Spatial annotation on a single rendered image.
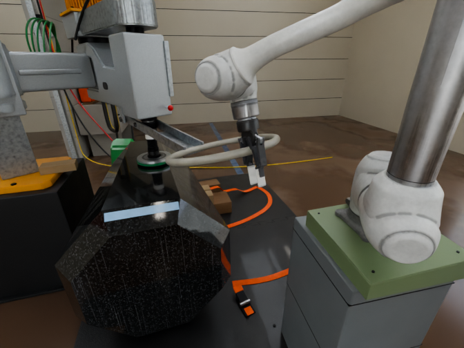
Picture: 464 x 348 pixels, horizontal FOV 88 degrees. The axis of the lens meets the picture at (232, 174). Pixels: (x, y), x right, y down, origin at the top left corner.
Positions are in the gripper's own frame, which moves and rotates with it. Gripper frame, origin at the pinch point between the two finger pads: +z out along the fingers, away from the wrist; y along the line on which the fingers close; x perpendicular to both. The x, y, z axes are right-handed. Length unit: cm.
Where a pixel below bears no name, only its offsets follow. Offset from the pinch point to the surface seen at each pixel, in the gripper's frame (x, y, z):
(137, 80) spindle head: 20, 67, -49
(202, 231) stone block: 13.9, 35.6, 29.3
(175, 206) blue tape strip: 23.2, 37.9, 13.0
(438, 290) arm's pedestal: -40, -37, 47
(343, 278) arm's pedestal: -9.9, -24.8, 33.4
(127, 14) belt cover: 18, 60, -76
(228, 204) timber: -48, 141, 64
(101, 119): 37, 367, -53
